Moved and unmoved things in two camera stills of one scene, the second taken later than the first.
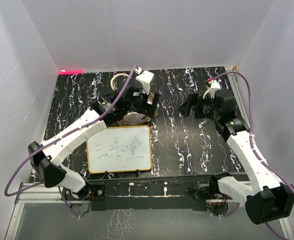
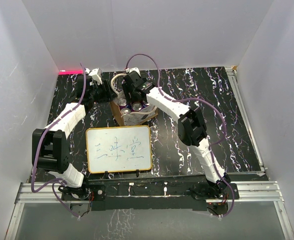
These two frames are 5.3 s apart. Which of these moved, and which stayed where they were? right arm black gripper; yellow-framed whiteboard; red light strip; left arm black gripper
Moved: right arm black gripper; left arm black gripper
Stayed: yellow-framed whiteboard; red light strip
